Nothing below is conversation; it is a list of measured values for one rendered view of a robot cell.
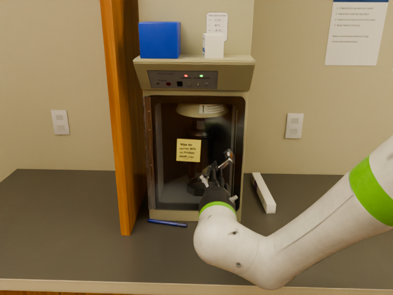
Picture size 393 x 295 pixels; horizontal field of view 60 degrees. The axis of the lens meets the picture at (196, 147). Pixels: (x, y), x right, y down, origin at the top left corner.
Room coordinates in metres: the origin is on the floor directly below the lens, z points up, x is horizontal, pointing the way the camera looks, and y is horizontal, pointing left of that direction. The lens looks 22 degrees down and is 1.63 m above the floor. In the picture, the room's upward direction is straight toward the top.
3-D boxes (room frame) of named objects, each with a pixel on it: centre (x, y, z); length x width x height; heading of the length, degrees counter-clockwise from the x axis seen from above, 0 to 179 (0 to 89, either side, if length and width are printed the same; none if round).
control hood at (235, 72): (0.97, 0.01, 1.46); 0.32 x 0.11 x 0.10; 88
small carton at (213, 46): (0.97, -0.04, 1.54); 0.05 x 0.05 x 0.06; 6
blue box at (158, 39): (0.97, 0.10, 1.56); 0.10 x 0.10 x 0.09; 88
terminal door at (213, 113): (1.02, 0.00, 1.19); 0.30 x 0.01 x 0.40; 88
